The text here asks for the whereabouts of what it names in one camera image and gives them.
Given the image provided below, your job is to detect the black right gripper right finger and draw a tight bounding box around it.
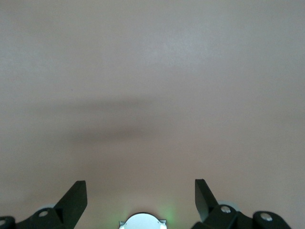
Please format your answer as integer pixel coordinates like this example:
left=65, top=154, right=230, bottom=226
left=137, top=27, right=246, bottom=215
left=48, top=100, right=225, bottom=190
left=192, top=178, right=293, bottom=229

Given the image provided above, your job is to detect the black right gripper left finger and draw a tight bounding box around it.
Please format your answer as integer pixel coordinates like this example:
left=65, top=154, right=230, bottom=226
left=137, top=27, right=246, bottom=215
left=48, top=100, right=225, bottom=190
left=0, top=180, right=88, bottom=229

